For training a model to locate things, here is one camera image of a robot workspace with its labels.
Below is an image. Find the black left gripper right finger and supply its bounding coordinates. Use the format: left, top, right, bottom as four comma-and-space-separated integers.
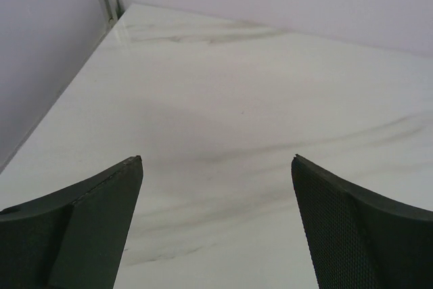
292, 155, 432, 288

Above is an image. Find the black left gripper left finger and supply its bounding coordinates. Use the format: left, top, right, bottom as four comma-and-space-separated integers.
1, 156, 143, 288

